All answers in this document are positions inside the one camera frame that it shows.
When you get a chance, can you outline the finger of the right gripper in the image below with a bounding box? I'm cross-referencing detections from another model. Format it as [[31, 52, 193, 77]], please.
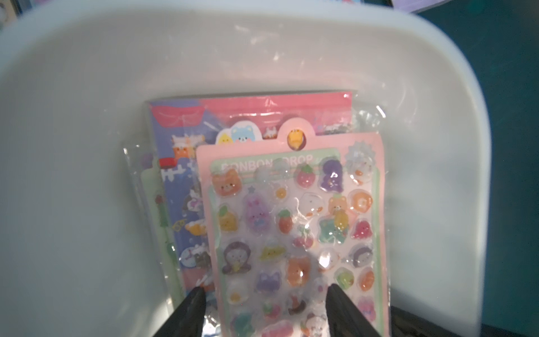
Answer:
[[390, 306, 458, 337]]

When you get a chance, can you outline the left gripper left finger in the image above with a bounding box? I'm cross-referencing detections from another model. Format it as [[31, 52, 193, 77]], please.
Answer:
[[154, 286, 206, 337]]

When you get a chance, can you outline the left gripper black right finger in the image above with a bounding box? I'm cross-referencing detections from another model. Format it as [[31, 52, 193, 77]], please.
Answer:
[[326, 284, 371, 337]]

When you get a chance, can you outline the pink bonbon drop sticker sheet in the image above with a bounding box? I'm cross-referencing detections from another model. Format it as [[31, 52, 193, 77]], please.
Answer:
[[197, 118, 391, 336]]

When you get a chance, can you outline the pink blue cat sticker sheet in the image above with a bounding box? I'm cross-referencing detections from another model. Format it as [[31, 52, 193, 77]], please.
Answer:
[[149, 91, 352, 299]]

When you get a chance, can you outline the white plastic storage box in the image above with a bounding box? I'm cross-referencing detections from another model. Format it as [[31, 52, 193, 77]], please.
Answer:
[[1, 1, 491, 336]]

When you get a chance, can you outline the purple sticker sheet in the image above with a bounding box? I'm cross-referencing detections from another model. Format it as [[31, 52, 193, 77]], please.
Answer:
[[390, 0, 449, 13]]

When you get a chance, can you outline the pale green sticker sheet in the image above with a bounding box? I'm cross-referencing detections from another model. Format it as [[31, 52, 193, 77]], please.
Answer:
[[140, 168, 185, 309]]

